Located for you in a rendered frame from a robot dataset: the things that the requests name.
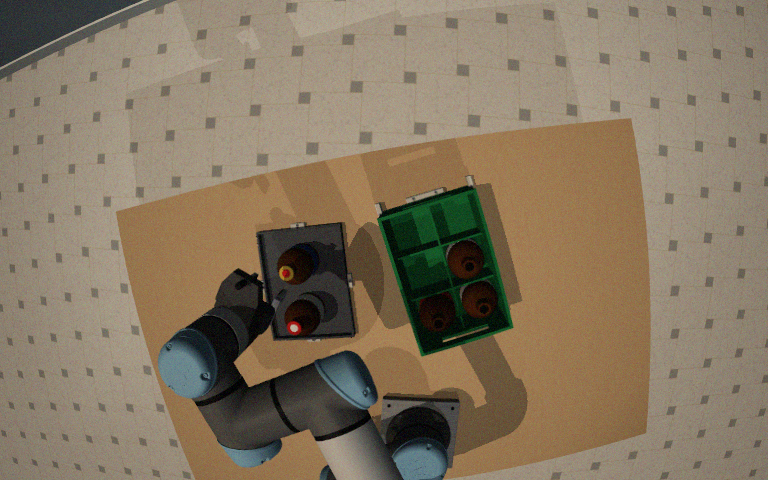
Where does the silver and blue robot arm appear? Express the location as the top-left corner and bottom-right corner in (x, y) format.
(158, 315), (451, 480)

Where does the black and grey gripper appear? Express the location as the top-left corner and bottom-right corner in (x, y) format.
(199, 268), (287, 359)

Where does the brown bottle with blue label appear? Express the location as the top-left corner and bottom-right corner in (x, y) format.
(277, 243), (320, 285)

